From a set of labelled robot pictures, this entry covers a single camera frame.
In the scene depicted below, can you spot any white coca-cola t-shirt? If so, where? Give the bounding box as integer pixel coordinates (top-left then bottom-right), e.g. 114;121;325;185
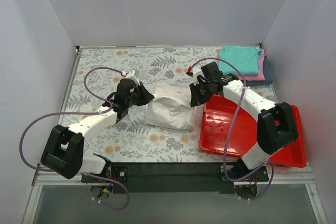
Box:
144;83;197;130

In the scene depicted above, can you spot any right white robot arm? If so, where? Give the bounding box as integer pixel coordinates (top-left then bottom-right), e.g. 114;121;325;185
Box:
187;61;299;182

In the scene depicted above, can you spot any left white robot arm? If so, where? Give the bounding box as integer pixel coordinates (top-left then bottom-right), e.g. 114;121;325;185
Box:
40;78;154;182

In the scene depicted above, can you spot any folded teal t-shirt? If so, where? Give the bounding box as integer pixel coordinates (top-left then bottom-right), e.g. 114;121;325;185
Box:
218;46;263;76

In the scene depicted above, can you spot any red plastic tray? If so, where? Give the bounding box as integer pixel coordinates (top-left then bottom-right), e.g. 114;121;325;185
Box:
199;95;307;168

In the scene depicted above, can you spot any folded pink t-shirt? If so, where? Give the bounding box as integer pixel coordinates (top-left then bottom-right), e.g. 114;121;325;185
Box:
244;49;265;81

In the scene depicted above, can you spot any folded dark blue t-shirt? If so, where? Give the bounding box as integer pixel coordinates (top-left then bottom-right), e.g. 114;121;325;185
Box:
246;56;274;87

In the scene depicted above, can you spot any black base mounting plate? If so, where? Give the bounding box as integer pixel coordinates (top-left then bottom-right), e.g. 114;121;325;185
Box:
81;161;271;194

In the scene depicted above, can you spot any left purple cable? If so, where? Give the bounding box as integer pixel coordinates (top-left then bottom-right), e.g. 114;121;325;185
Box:
19;67;131;211

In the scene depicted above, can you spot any aluminium frame rail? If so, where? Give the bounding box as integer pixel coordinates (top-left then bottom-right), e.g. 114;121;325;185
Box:
23;167;327;223

